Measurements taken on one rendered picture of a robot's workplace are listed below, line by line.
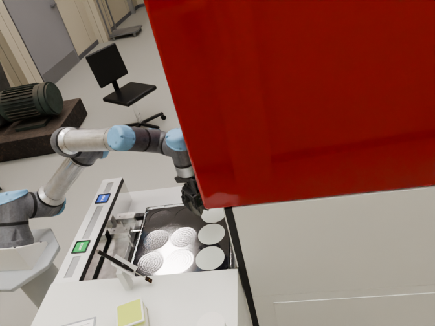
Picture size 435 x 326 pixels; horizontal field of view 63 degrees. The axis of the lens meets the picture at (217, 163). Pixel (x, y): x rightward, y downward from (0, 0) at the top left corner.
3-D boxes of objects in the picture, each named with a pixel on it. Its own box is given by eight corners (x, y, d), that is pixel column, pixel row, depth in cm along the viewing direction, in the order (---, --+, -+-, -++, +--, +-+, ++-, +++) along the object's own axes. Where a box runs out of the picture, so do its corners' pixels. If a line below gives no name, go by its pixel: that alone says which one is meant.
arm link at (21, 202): (-9, 223, 148) (-10, 191, 149) (24, 220, 158) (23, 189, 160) (4, 223, 141) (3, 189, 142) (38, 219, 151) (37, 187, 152)
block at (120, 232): (133, 230, 143) (130, 225, 141) (131, 237, 140) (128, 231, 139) (114, 232, 144) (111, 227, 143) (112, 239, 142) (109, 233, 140)
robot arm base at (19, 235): (-17, 249, 141) (-18, 224, 142) (9, 244, 156) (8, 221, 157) (19, 247, 140) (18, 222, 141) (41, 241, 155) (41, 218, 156)
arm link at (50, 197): (18, 202, 159) (74, 119, 135) (50, 199, 171) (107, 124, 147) (25, 224, 155) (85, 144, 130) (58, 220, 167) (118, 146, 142)
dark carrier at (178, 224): (230, 201, 144) (230, 200, 143) (228, 273, 116) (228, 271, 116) (149, 210, 149) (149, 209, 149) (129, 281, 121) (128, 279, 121)
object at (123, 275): (145, 279, 112) (131, 252, 104) (142, 290, 109) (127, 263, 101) (126, 281, 113) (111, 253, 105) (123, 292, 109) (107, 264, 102)
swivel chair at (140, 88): (171, 114, 417) (148, 36, 364) (159, 141, 371) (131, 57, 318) (125, 119, 429) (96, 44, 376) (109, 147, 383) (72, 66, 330)
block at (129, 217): (137, 216, 149) (135, 211, 148) (135, 222, 147) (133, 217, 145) (120, 218, 151) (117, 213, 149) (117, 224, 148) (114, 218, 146)
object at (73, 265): (132, 199, 169) (122, 176, 161) (94, 305, 125) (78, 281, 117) (114, 201, 171) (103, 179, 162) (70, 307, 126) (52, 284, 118)
